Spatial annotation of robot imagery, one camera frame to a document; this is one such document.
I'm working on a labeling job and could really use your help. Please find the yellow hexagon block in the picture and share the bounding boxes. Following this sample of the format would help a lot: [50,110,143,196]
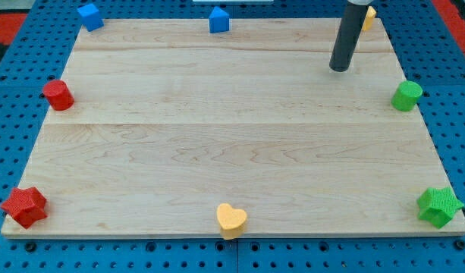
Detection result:
[361,6,376,31]

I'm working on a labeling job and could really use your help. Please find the light wooden board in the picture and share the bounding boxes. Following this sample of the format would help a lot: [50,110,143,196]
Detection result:
[1,18,465,239]

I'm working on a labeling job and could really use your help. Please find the yellow heart block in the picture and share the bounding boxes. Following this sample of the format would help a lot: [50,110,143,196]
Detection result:
[216,203,248,240]

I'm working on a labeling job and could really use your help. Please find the blue triangle block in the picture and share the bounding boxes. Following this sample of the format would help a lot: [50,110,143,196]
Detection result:
[209,7,230,33]

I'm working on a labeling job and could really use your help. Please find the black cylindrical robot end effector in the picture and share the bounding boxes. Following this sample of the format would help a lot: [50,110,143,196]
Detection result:
[329,0,372,72]

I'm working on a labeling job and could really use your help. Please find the green cylinder block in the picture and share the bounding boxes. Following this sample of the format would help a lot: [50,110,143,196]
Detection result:
[391,80,423,111]

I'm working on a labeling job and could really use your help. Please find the red cylinder block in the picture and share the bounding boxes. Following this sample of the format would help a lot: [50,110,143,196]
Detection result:
[42,80,74,111]

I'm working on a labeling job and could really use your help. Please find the blue cube block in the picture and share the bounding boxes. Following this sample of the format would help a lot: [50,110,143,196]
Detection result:
[77,3,104,32]

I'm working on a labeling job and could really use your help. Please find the red star block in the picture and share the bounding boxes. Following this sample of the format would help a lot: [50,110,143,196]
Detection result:
[0,187,47,229]

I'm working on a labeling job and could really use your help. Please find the green star block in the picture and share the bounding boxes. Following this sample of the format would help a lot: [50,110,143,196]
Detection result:
[416,187,464,229]

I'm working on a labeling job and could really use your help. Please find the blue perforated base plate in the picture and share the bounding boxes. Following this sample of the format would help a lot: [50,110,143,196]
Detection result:
[0,1,465,272]

